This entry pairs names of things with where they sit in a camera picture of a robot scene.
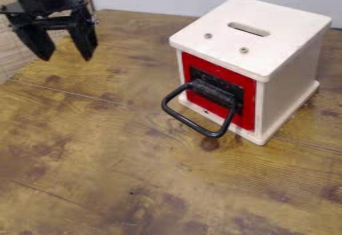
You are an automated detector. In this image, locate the red drawer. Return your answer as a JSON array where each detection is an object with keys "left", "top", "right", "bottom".
[{"left": 180, "top": 52, "right": 256, "bottom": 131}]

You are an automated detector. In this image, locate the black metal drawer handle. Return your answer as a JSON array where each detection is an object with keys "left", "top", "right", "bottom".
[{"left": 160, "top": 66, "right": 245, "bottom": 139}]

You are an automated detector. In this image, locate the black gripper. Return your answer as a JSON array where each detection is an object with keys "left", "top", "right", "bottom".
[{"left": 0, "top": 0, "right": 97, "bottom": 61}]

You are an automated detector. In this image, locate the white wooden box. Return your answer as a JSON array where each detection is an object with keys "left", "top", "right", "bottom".
[{"left": 168, "top": 0, "right": 331, "bottom": 145}]

